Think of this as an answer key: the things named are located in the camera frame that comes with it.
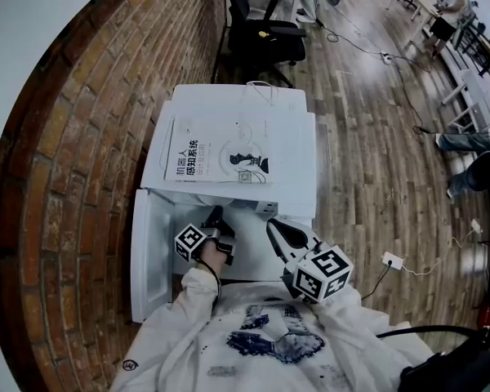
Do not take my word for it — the white metal rack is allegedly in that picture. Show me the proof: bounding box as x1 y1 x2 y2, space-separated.
440 69 490 135

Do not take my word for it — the black floor cable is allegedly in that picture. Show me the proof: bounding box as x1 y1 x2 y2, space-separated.
316 16 439 136

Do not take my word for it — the black office chair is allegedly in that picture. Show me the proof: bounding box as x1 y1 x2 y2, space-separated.
220 0 307 90

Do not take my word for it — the black bag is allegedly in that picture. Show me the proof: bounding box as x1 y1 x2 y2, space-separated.
399 324 490 392

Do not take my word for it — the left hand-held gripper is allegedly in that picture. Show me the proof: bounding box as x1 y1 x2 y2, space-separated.
174 204 238 266

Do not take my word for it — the white printed book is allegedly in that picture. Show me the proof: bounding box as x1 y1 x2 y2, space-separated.
163 114 275 187

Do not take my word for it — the thin white cable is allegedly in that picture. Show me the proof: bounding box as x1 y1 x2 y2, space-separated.
247 80 280 108

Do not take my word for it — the white charger cable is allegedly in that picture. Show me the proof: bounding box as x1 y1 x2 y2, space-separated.
403 229 481 278

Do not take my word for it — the person's left hand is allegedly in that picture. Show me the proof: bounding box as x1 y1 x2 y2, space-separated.
195 242 226 278

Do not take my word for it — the black bag strap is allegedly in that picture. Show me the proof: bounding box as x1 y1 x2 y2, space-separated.
375 323 488 341

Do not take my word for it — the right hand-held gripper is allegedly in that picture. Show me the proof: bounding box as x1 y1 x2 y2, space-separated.
265 217 354 304

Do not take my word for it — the person's white printed sweatshirt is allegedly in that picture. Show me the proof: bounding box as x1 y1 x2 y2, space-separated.
109 279 434 392

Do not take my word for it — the white microwave oven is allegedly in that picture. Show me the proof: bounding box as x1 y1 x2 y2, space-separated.
130 98 318 324

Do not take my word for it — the person's left forearm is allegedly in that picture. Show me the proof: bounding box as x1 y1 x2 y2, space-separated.
175 267 224 331

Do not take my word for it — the person's right forearm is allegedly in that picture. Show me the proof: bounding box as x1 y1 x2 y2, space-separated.
310 286 393 339

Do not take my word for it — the black power cable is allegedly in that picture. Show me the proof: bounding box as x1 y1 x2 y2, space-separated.
361 265 394 301

